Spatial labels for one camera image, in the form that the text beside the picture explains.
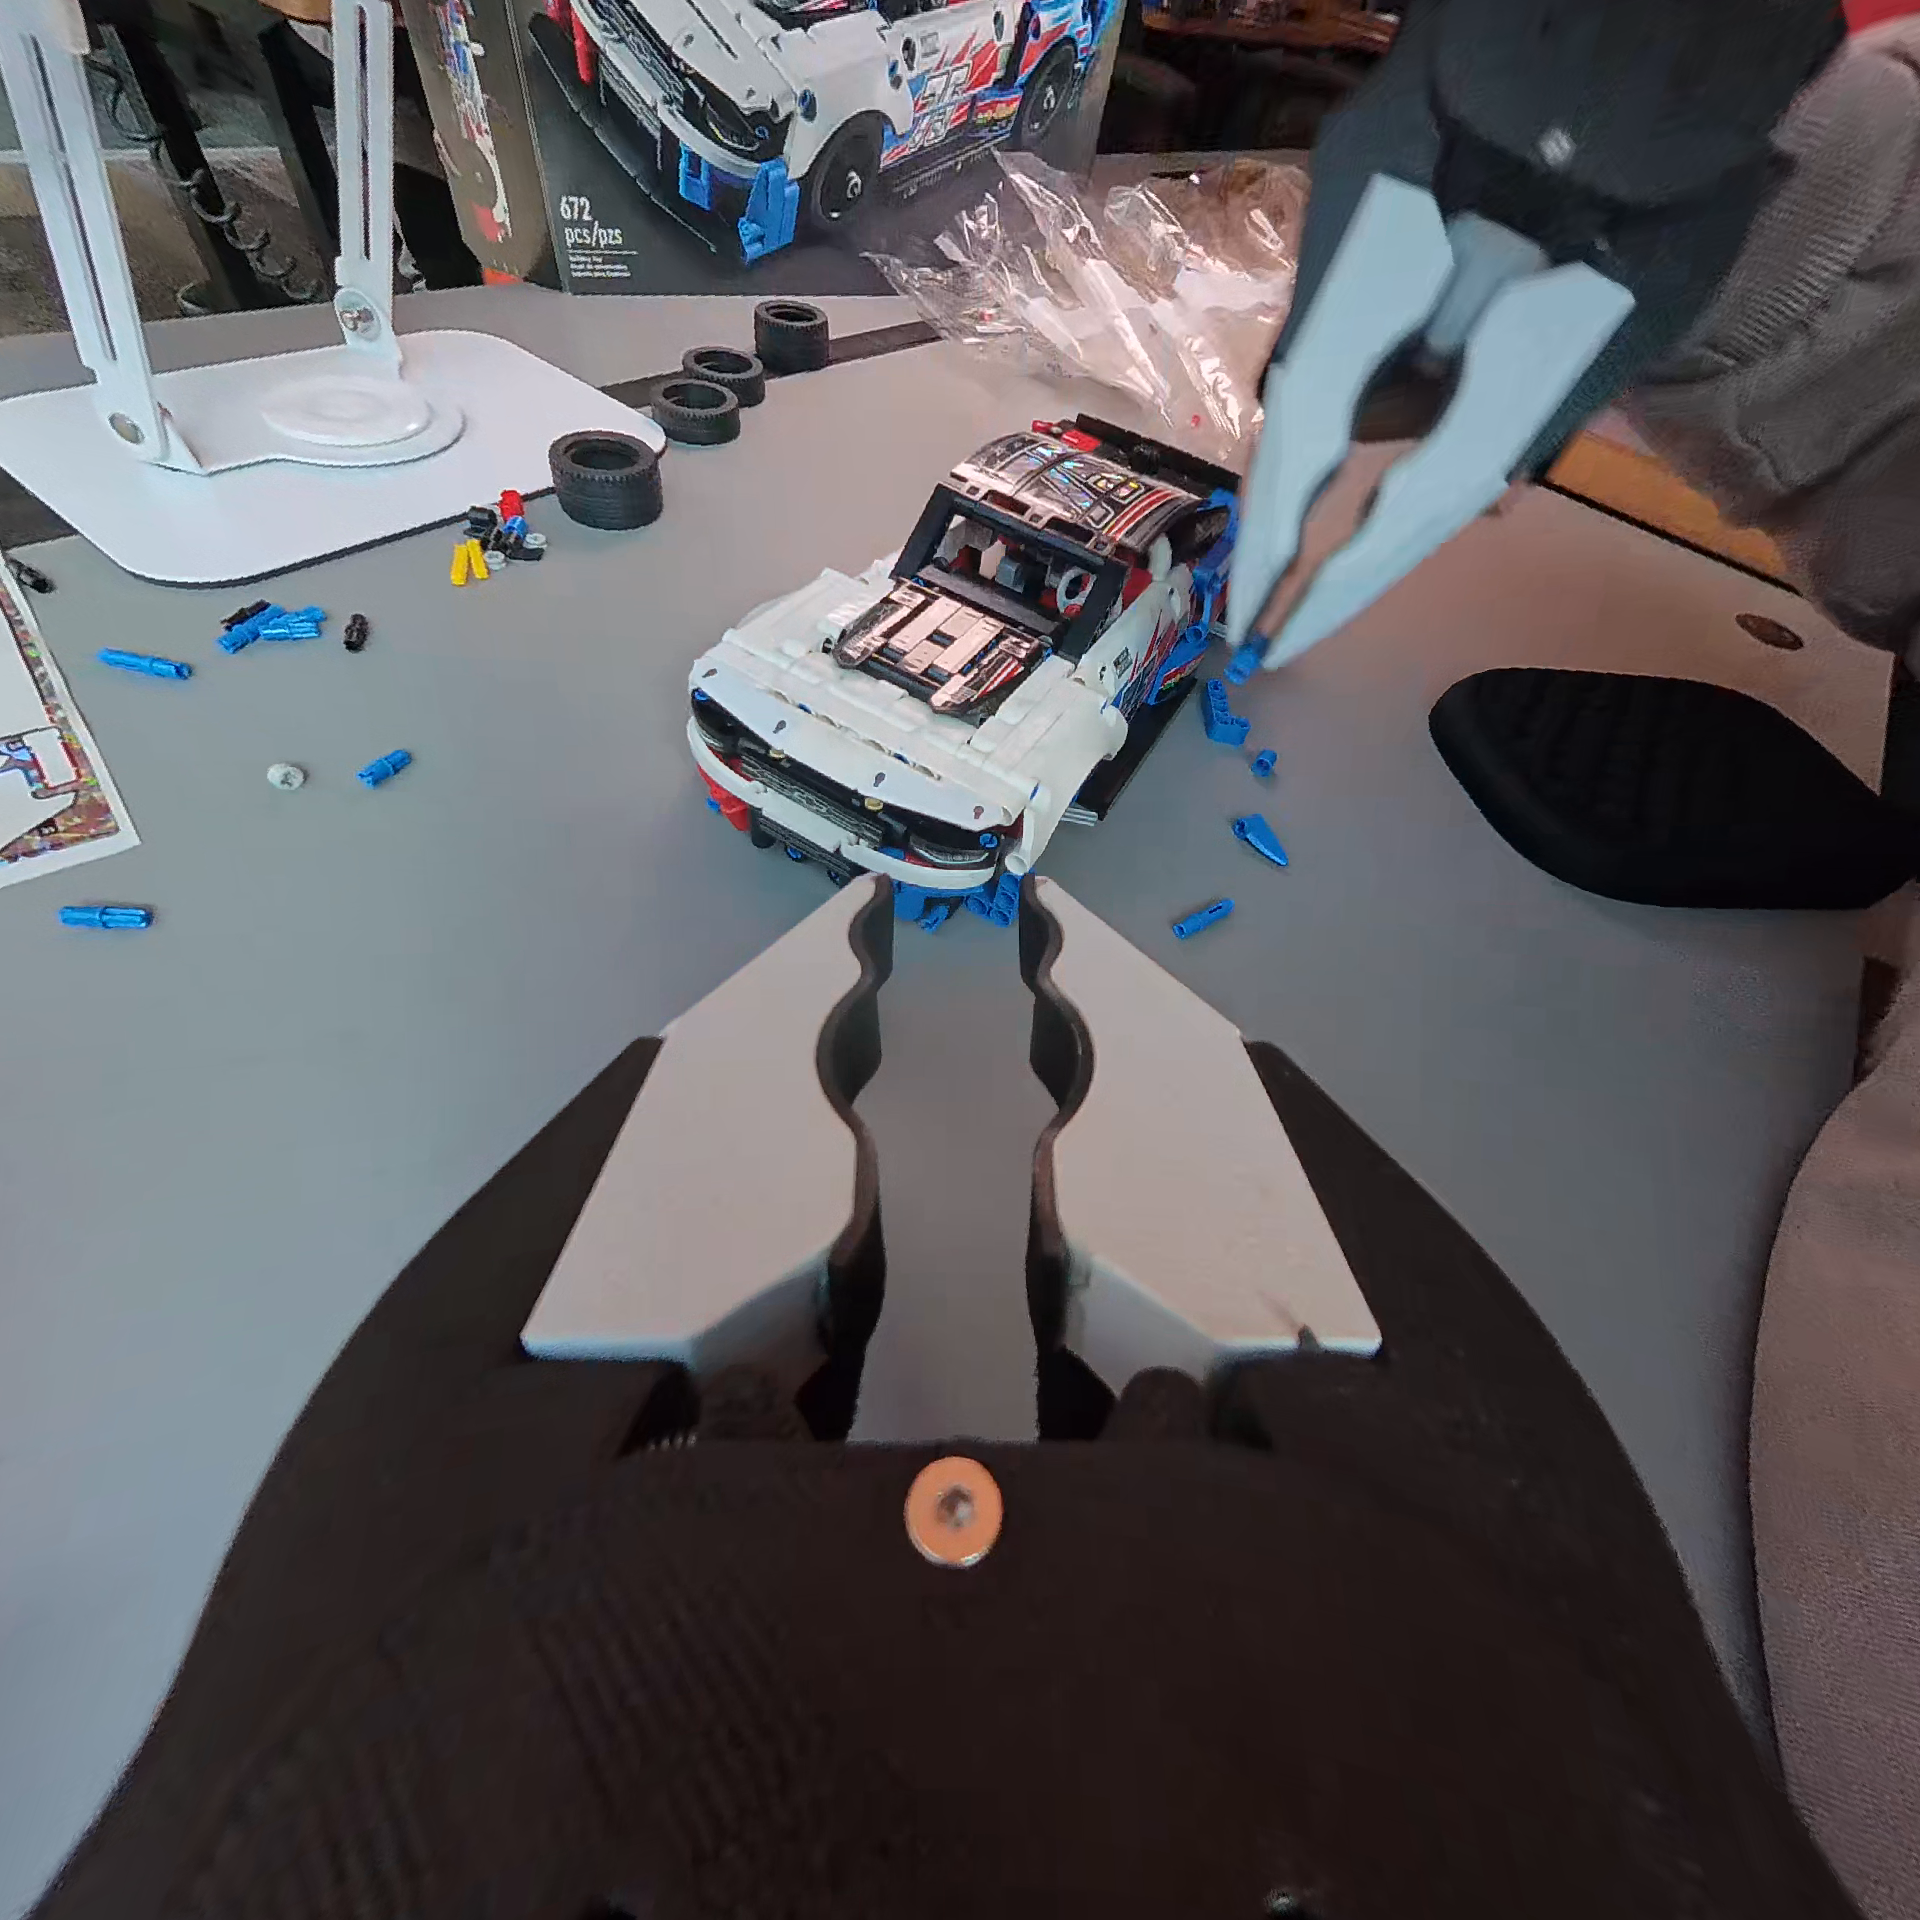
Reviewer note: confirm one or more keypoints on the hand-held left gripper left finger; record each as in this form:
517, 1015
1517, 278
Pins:
704, 1186

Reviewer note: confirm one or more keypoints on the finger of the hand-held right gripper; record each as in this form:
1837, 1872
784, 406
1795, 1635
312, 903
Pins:
1336, 390
1485, 421

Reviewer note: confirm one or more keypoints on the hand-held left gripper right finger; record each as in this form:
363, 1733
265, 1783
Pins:
1200, 1200

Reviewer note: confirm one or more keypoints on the tiny blue connector brick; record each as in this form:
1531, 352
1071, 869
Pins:
1245, 661

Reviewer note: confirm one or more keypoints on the blue pointed brick piece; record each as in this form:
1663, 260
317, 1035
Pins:
1259, 840

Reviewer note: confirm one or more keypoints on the toy brick race car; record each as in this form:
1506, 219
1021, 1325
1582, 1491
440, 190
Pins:
901, 720

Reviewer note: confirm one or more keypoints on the white book stand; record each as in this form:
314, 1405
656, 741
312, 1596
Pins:
376, 406

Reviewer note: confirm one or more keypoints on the crumpled clear plastic bag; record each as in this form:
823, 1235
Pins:
1109, 300

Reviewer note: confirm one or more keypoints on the blue long pin brick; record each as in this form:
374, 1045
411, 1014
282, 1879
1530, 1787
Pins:
1202, 917

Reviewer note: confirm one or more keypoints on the blue angled beam brick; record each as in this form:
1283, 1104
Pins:
1229, 715

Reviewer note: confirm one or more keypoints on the black toy tyre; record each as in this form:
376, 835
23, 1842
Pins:
791, 332
605, 480
723, 376
695, 413

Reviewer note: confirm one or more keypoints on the black toy set box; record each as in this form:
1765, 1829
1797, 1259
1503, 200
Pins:
781, 136

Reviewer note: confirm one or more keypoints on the small yellow brick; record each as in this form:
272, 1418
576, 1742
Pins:
469, 564

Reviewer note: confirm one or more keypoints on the red and black brick pins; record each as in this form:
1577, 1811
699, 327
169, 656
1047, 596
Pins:
511, 524

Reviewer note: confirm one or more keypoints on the scattered small blue bricks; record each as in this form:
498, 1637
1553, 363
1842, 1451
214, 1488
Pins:
277, 627

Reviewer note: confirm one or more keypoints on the holographic sticker sheet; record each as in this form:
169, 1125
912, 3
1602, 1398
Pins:
43, 720

